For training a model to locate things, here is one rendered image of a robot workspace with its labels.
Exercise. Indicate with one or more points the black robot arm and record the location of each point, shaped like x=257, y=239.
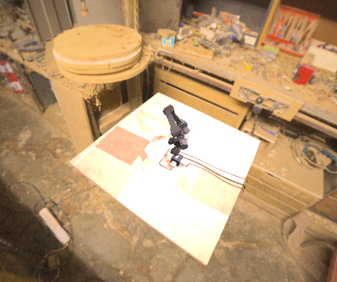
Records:
x=178, y=129

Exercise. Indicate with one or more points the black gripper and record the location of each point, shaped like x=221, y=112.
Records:
x=175, y=151

